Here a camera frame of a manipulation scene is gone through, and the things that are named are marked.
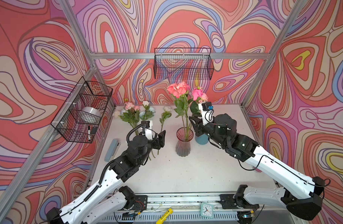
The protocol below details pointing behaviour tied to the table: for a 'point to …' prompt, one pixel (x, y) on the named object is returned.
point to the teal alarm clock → (207, 210)
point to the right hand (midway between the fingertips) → (192, 120)
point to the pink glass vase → (184, 136)
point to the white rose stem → (166, 115)
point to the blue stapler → (112, 150)
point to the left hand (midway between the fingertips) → (161, 131)
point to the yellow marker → (164, 216)
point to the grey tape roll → (91, 112)
